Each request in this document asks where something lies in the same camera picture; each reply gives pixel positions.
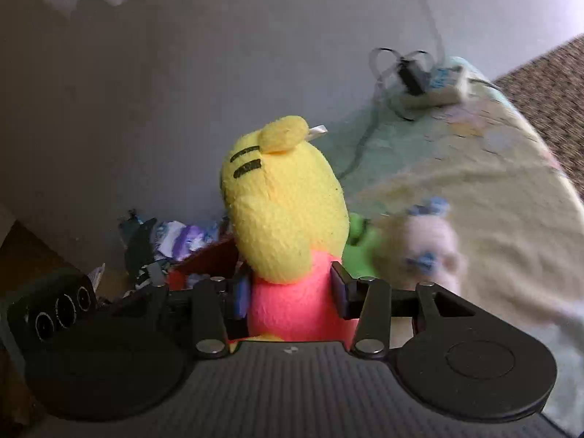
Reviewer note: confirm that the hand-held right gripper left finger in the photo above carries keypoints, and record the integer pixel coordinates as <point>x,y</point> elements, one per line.
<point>241,299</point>

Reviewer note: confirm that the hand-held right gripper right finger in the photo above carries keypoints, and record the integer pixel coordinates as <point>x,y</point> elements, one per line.
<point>340,289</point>

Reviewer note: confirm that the red cardboard box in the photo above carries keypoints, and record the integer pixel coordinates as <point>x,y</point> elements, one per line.
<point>205,260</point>

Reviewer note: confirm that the green plush toy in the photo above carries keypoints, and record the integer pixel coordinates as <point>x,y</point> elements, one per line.
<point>362,242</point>

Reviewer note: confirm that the yellow plush toy pink shirt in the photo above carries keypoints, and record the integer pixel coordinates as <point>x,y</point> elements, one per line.
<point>283,210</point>

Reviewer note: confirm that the white plush toy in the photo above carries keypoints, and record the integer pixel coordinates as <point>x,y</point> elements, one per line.
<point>429,246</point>

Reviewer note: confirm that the purple white packet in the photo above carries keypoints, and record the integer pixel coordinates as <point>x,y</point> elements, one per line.
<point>187,239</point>

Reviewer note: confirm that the dark green cloth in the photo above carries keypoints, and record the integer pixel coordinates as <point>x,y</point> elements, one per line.
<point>139,246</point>

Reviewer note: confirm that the printed bed sheet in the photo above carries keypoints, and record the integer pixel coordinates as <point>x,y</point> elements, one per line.
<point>492,200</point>

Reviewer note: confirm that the white power strip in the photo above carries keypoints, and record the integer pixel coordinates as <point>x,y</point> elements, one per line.
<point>438,93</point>

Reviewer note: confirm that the black charger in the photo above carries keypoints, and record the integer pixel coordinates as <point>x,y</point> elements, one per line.
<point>413,80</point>

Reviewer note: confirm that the brown woven mat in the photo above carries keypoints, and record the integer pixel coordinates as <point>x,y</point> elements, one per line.
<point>552,100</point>

